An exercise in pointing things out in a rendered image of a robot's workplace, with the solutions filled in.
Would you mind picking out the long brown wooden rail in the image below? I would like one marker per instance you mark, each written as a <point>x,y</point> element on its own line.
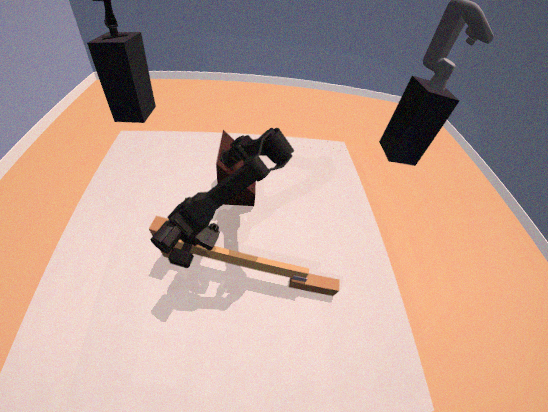
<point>251,261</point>

